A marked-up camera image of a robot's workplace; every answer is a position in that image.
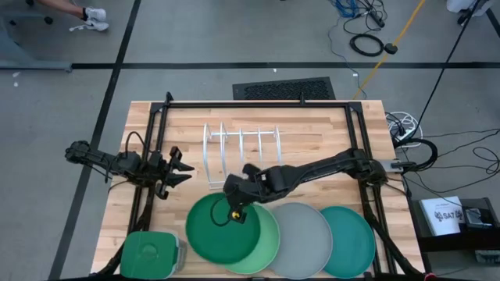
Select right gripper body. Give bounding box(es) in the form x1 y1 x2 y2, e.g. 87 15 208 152
223 173 271 214

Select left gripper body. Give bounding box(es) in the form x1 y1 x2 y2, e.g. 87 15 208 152
146 146 184 201

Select dark green plate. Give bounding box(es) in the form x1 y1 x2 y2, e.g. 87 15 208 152
185 192 262 265

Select light green plate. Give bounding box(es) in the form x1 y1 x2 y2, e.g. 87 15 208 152
222 202 281 276

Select white wire dish rack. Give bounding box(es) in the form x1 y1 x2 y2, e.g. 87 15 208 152
202 122 283 191

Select grey plate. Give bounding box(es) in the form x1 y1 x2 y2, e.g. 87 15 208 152
265 201 334 280

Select teal plate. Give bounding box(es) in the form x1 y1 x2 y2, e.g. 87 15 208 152
319 205 377 279

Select green lidded clear container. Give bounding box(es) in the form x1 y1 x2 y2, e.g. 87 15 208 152
120 230 188 280

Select black floor vent grille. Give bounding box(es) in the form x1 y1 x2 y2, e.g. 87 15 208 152
232 76 337 101

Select person's white shoe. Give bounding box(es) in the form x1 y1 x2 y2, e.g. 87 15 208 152
83 6 108 23
69 19 110 33

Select white power strip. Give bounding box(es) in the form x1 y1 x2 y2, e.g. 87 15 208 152
396 127 417 144

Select grey chair base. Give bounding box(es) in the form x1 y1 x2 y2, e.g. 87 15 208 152
0 11 73 73

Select person's leg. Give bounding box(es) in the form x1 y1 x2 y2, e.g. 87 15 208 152
35 0 88 20

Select white printed booklet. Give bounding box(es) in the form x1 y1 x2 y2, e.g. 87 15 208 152
419 195 466 237

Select black side cart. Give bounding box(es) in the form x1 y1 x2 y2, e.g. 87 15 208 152
409 197 500 254

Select black straight pole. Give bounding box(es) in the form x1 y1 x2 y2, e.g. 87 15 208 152
409 0 493 137

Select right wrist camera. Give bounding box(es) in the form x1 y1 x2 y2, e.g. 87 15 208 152
241 163 264 180

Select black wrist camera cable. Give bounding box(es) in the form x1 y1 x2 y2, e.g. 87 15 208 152
209 194 236 228

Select black metal table frame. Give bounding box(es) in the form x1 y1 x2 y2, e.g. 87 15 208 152
91 91 425 281

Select white cable bundle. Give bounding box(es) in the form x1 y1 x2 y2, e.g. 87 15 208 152
385 111 423 149

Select coiled black cable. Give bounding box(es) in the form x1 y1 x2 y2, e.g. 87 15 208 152
348 33 386 58

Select thick black cable loop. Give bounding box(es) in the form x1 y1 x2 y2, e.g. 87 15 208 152
394 137 439 173

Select blue cable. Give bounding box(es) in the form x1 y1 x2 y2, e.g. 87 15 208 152
327 0 368 98

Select yellow cable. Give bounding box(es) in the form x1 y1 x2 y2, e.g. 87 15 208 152
351 0 427 101

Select thin black floor cables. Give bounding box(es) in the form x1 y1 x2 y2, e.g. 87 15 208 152
404 128 500 198

